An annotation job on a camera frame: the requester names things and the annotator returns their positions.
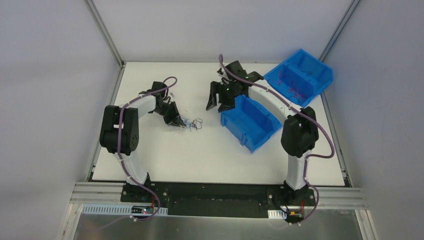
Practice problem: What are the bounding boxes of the red blue wire bundle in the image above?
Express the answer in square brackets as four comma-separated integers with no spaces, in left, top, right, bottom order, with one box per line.
[180,115,196,132]

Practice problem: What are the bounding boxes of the red wires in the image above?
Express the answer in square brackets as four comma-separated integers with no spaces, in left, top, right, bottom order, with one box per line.
[276,67,309,104]

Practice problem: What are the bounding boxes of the dark purple wire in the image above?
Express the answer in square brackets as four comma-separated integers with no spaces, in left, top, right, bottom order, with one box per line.
[294,66,314,78]

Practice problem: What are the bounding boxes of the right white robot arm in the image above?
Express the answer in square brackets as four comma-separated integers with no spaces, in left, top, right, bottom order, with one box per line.
[206,60,319,205]

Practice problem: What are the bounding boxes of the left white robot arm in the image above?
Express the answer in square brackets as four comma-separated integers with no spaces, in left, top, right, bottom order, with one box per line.
[99,76,186,203]

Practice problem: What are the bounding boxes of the blue compartment bin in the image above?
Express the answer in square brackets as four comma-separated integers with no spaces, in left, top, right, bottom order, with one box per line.
[218,54,336,159]

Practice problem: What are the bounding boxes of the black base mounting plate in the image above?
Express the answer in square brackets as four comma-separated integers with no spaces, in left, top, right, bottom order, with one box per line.
[120,181,316,218]

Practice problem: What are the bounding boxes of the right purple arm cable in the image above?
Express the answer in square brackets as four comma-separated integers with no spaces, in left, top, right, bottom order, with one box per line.
[218,53,336,226]

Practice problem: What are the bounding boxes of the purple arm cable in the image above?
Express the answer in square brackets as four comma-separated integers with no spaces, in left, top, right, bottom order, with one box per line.
[116,76,178,223]
[218,53,336,226]

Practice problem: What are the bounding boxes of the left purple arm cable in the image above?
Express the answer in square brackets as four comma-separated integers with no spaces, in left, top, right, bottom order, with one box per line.
[116,76,178,223]

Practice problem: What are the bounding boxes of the aluminium frame rail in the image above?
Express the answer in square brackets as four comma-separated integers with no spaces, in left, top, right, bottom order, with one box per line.
[70,182,124,204]

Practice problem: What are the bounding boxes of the right white cable duct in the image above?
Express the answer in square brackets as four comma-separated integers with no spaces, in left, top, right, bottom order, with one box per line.
[267,209,287,220]

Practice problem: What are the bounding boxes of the white cable duct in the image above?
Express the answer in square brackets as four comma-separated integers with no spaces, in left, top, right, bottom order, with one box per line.
[81,204,157,217]
[267,209,287,220]

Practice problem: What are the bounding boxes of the left white cable duct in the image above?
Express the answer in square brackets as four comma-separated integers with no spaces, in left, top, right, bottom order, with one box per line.
[81,204,157,217]

